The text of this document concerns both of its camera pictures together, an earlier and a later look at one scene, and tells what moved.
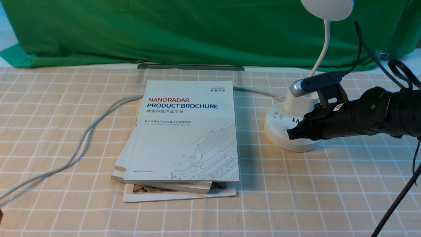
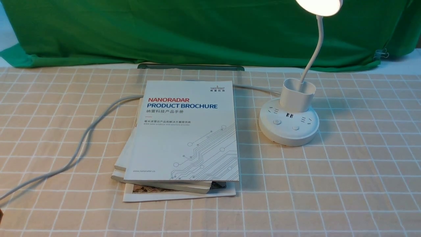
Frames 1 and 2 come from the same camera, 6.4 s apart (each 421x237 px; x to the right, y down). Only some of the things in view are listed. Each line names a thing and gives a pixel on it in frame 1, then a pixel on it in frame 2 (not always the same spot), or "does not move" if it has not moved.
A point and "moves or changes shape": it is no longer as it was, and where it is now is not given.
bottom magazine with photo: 133,193 does not move
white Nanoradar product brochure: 184,131 does not move
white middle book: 119,173 does not move
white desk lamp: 287,117 moves or changes shape
